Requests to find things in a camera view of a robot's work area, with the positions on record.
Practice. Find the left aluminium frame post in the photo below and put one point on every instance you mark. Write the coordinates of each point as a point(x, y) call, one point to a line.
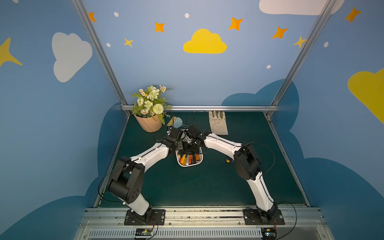
point(90, 29)

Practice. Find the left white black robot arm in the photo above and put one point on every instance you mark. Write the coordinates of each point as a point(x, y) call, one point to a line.
point(127, 178)

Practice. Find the right small circuit board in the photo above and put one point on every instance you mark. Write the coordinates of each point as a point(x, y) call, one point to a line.
point(269, 234)

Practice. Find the beige work glove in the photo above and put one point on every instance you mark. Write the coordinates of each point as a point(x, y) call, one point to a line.
point(218, 124)

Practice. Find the aluminium frame post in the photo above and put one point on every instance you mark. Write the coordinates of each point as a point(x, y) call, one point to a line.
point(311, 39)
point(90, 29)

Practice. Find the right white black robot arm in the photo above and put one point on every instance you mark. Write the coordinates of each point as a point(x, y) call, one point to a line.
point(246, 160)

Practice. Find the right aluminium frame post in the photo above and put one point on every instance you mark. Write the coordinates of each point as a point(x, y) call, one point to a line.
point(311, 39)

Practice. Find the white plastic storage box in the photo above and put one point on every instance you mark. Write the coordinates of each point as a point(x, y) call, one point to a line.
point(191, 161)

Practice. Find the horizontal aluminium frame rail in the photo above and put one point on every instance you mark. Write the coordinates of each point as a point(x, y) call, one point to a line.
point(221, 108)

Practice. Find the white green artificial flowers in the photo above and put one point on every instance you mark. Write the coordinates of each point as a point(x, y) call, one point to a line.
point(150, 103)

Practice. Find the tan flower pot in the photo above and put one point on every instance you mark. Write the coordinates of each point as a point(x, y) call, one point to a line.
point(150, 125)

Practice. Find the yellow handle screwdriver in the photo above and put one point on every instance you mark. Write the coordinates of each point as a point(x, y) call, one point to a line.
point(183, 160)

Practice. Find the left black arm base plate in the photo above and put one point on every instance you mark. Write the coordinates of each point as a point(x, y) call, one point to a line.
point(149, 218)

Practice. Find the front aluminium mounting rail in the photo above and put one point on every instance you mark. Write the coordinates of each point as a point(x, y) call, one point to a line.
point(204, 223)

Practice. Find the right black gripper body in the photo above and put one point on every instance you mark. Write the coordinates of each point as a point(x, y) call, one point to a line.
point(192, 145)

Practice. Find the small circuit board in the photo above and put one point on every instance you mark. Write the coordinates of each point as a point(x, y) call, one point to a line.
point(145, 233)
point(269, 234)

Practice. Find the left small circuit board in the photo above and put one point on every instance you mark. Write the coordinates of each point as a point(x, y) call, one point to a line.
point(145, 233)

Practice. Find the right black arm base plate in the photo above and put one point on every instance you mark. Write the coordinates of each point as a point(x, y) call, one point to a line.
point(258, 217)

